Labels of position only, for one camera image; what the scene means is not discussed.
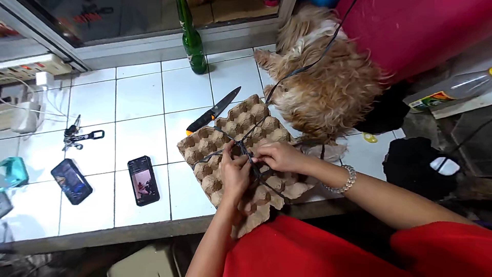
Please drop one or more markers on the person's left hand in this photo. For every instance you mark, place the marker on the person's left hand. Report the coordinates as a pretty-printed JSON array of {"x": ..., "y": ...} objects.
[{"x": 235, "y": 179}]

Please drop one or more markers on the person's right hand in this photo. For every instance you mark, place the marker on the person's right hand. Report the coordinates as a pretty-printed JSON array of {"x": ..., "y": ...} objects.
[{"x": 288, "y": 157}]

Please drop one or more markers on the person's left thumb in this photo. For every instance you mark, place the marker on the person's left thumb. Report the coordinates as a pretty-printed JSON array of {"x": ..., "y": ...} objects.
[{"x": 243, "y": 159}]

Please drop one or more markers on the person's left index finger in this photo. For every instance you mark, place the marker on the person's left index finger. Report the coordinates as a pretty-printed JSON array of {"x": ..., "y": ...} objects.
[{"x": 227, "y": 151}]

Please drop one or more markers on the person's right fingers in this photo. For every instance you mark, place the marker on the person's right fingers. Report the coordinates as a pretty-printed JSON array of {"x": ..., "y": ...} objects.
[{"x": 265, "y": 151}]

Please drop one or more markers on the person's right forearm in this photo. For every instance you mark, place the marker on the person's right forearm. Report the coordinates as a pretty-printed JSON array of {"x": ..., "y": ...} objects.
[{"x": 388, "y": 200}]

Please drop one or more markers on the person's left forearm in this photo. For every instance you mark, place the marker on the person's left forearm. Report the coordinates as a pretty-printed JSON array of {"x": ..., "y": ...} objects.
[{"x": 212, "y": 242}]

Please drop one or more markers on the brown cardboard egg tray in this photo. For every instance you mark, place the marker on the brown cardboard egg tray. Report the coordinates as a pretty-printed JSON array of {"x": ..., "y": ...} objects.
[{"x": 207, "y": 147}]

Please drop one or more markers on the black phone with light screen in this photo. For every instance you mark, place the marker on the black phone with light screen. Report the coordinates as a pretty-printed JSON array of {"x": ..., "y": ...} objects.
[{"x": 143, "y": 180}]

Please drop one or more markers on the tan shaggy dog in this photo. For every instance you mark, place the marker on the tan shaggy dog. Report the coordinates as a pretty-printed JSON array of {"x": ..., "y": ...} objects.
[{"x": 326, "y": 84}]

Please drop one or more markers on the small yellow plastic piece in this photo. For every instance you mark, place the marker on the small yellow plastic piece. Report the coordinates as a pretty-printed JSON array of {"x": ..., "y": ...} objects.
[{"x": 369, "y": 137}]

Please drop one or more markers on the person's body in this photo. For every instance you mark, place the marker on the person's body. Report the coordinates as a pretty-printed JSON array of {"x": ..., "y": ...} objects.
[{"x": 303, "y": 250}]

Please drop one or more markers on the green glass bottle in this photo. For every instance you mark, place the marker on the green glass bottle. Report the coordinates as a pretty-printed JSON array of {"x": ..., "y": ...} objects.
[{"x": 193, "y": 46}]

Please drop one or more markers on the black cloth bundle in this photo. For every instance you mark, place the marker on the black cloth bundle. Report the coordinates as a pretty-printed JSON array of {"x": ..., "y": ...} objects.
[{"x": 388, "y": 113}]

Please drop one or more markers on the bunch of keys with carabiner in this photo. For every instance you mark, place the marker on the bunch of keys with carabiner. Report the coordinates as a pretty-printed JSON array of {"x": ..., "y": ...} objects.
[{"x": 82, "y": 137}]

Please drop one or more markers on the black cloth with white patch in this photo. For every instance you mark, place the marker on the black cloth with white patch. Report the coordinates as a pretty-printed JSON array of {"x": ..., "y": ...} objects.
[{"x": 411, "y": 165}]

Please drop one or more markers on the metal-framed glass door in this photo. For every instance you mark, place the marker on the metal-framed glass door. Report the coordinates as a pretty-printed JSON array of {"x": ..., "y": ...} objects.
[{"x": 115, "y": 52}]

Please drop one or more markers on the dark phone with blue screen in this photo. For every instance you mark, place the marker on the dark phone with blue screen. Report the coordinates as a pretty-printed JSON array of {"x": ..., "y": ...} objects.
[{"x": 72, "y": 181}]

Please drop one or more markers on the blue round object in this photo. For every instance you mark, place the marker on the blue round object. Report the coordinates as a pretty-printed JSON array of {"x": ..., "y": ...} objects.
[{"x": 326, "y": 3}]

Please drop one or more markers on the large pink container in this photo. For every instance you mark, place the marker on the large pink container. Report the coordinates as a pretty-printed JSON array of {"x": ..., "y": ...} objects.
[{"x": 415, "y": 30}]

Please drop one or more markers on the small white plug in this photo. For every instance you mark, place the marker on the small white plug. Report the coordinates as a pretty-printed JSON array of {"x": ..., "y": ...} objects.
[{"x": 45, "y": 79}]

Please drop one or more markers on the white power strip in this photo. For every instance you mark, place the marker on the white power strip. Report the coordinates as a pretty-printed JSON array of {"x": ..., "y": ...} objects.
[{"x": 46, "y": 65}]

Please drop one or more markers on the clear plastic bottle, yellow cap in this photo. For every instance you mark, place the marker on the clear plastic bottle, yellow cap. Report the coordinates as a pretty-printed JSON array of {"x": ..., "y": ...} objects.
[{"x": 459, "y": 86}]

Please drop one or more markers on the large white charger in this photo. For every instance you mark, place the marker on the large white charger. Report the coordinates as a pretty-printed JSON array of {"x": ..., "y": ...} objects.
[{"x": 25, "y": 117}]

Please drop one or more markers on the teal translucent container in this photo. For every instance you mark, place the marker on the teal translucent container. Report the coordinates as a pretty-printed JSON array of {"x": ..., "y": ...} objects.
[{"x": 14, "y": 172}]

